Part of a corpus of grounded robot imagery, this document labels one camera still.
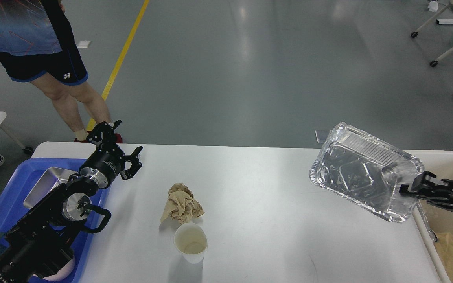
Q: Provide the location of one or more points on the person in patterned shirt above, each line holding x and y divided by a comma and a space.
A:
37, 46

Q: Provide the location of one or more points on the floor plate left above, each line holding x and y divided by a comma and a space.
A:
322, 136

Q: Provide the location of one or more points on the beige plastic bin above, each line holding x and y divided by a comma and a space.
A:
430, 219

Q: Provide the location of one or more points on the aluminium foil tray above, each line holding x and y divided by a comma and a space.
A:
367, 171

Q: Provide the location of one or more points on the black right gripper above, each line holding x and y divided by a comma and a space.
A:
431, 190

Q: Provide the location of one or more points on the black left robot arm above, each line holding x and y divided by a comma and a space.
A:
40, 242

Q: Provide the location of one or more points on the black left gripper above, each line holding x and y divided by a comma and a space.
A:
106, 163

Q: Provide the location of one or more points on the pink mug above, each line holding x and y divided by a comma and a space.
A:
63, 272

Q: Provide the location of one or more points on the stainless steel rectangular container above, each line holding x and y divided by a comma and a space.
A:
51, 178

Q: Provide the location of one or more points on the white paper cup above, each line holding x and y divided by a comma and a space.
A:
191, 241

